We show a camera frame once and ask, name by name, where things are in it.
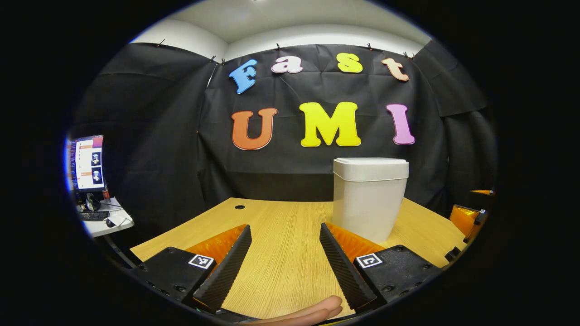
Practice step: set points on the wooden desktop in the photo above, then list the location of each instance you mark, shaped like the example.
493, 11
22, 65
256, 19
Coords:
281, 226

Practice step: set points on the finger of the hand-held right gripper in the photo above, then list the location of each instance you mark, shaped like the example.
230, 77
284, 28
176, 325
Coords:
482, 192
464, 219

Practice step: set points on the black backdrop cloth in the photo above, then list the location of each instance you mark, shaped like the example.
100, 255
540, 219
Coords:
158, 113

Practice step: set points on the computer monitor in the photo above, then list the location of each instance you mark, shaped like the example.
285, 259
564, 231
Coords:
88, 163

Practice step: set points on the black keyboard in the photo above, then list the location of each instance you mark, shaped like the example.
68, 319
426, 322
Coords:
94, 215

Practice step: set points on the white side desk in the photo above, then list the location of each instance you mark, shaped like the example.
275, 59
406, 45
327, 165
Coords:
120, 222

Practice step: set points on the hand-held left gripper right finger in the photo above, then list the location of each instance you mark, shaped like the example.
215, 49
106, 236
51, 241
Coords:
344, 271

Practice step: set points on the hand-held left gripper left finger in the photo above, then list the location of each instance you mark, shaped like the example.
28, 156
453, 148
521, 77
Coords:
226, 271

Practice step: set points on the black desk edge clamp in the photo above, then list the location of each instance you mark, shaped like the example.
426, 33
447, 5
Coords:
453, 253

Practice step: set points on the white desktop garbage bin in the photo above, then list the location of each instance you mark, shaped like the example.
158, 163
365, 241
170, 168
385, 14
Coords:
369, 203

